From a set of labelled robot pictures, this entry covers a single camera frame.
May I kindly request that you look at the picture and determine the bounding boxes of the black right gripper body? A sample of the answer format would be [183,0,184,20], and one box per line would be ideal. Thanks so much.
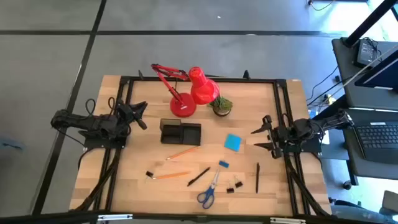
[262,114,283,159]

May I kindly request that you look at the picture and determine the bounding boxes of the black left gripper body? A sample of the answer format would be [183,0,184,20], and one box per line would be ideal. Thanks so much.
[117,101,139,127]

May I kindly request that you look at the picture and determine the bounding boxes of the black pen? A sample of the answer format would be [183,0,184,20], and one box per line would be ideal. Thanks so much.
[255,162,261,194]
[187,166,211,187]

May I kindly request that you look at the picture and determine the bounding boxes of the blue sticky note pad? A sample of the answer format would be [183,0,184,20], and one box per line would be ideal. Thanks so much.
[224,134,243,152]

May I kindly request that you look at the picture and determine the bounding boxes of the orange pencil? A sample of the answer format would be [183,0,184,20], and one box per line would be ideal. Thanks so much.
[165,146,201,161]
[151,170,191,180]

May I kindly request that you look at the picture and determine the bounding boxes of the blue-handled scissors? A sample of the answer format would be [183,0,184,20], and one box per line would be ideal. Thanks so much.
[197,169,221,210]

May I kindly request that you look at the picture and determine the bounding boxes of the black mesh desk organizer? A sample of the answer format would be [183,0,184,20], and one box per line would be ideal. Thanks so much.
[159,118,202,146]

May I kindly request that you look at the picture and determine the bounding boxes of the potted succulent in black pot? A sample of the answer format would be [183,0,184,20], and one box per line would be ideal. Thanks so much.
[208,95,233,118]

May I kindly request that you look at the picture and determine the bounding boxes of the red desk lamp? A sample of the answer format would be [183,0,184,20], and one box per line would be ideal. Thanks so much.
[150,63,221,118]

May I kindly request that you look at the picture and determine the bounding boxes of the dark grey side desk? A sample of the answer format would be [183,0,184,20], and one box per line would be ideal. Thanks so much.
[331,37,398,181]

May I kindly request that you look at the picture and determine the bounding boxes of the black laptop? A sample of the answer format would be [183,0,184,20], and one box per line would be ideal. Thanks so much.
[353,121,398,166]

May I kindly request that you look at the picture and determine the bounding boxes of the small grey flat object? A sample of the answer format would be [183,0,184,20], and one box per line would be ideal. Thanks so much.
[0,136,24,152]

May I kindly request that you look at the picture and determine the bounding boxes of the black power adapter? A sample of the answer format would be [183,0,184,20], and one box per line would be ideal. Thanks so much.
[355,39,379,68]

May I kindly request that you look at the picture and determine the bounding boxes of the black computer monitor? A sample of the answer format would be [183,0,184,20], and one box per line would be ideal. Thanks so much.
[354,49,398,91]

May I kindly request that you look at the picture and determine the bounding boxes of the black support pole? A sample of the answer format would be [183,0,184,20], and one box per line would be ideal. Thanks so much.
[341,0,398,48]

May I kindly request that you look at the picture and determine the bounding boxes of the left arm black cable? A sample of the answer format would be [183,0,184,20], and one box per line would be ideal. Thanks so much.
[85,98,98,116]

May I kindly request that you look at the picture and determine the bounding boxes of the black aluminium table frame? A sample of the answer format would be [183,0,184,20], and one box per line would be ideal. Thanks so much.
[68,70,333,218]

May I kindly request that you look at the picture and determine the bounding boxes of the black floor cable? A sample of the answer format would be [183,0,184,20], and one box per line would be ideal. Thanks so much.
[306,65,343,108]

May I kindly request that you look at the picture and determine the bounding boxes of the silver metal bracket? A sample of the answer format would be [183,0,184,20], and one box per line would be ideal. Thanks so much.
[98,213,133,222]
[269,217,307,224]

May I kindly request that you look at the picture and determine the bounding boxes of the yellow floor cable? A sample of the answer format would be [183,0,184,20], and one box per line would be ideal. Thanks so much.
[307,0,336,12]

